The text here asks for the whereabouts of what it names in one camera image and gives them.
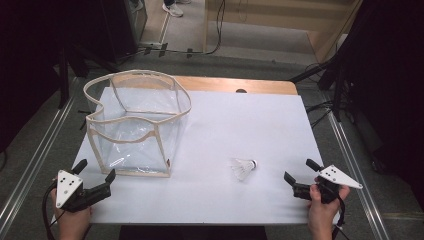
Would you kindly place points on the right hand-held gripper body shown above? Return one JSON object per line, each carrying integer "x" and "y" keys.
{"x": 333, "y": 176}

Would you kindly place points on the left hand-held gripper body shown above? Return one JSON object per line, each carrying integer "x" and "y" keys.
{"x": 68, "y": 188}

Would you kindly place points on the person's left hand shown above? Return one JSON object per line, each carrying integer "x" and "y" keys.
{"x": 71, "y": 221}

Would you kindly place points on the person's right hand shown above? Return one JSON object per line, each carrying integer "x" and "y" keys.
{"x": 321, "y": 213}

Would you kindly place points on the clear plastic box beige trim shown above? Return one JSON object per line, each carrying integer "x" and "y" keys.
{"x": 133, "y": 133}

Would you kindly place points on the white shuttlecock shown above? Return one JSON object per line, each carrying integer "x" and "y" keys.
{"x": 242, "y": 166}

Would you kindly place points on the white table mat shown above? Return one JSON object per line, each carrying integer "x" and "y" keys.
{"x": 233, "y": 126}

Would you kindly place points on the black metal stand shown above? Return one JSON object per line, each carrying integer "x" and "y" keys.
{"x": 333, "y": 76}
{"x": 63, "y": 73}

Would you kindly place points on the black cabinet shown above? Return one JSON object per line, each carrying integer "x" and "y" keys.
{"x": 121, "y": 30}

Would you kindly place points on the wooden partition board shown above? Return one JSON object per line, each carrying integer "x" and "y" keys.
{"x": 283, "y": 13}

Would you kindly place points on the metal floor rail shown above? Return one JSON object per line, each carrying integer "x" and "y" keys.
{"x": 358, "y": 173}
{"x": 33, "y": 170}

